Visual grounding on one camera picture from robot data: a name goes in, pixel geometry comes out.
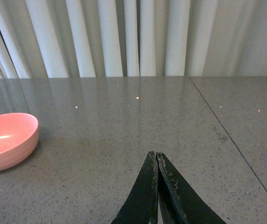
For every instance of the white pleated curtain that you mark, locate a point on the white pleated curtain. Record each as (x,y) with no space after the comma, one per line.
(131,38)

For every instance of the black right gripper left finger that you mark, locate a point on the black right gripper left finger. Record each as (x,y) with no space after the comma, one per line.
(141,206)

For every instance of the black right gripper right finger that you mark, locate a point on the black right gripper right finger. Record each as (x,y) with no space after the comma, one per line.
(179,203)

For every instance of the pink bowl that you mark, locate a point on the pink bowl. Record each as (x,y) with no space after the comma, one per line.
(19,134)

